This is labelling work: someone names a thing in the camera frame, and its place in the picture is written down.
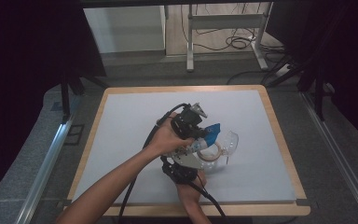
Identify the person's left hand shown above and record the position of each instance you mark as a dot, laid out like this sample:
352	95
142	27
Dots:
164	138

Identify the white metal desk frame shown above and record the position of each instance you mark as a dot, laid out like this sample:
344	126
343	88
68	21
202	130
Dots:
223	21

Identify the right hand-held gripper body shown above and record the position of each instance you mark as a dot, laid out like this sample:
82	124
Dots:
183	168

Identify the white power strip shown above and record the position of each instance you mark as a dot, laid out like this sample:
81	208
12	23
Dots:
282	72

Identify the black table corner clamp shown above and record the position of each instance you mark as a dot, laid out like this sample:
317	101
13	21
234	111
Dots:
303	202
64	204

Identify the glass pitcher with wooden collar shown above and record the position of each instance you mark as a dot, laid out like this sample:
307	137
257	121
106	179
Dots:
230	143

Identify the aluminium floor rail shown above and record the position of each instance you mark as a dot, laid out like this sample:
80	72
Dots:
43	174
338	158

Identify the dark curtain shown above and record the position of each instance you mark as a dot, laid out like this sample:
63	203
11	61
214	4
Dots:
18	62
354	62

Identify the blue and white milk carton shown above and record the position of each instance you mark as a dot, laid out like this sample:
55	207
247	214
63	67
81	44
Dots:
213	133

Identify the person's right hand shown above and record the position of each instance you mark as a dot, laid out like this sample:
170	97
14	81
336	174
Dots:
191	191

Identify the black metal stand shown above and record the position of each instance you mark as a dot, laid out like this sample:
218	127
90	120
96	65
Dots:
65	99
318	93

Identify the white cabinet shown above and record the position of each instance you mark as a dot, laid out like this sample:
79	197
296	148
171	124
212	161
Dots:
124	28

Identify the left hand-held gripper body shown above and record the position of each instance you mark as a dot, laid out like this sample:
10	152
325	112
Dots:
188	124

